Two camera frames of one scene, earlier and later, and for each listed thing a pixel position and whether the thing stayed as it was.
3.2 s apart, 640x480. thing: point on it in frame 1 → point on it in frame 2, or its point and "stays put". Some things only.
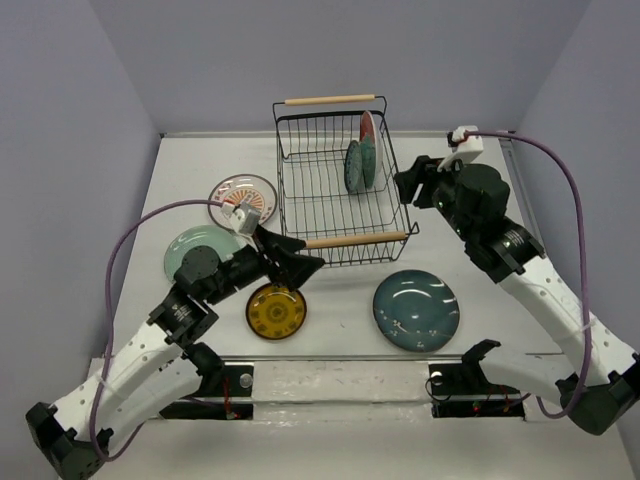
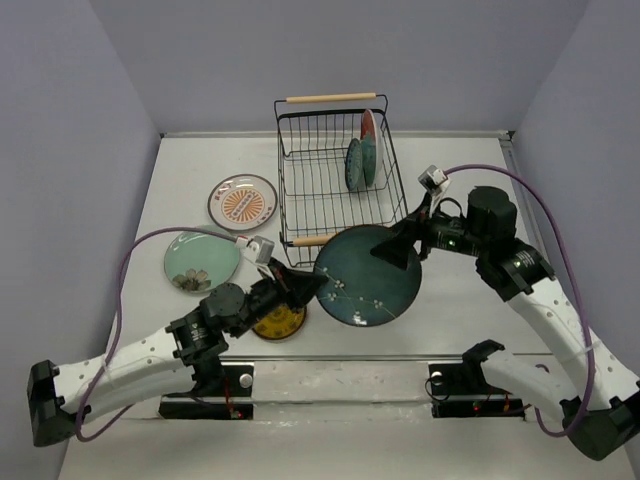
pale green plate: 226,243 stays put
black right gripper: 410,180 → 396,249
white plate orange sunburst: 238,188 stays put
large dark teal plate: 416,310 → 365,289
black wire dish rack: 340,186 stays put
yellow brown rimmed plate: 276,312 stays put
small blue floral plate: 353,167 stays put
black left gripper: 294,270 → 295,288
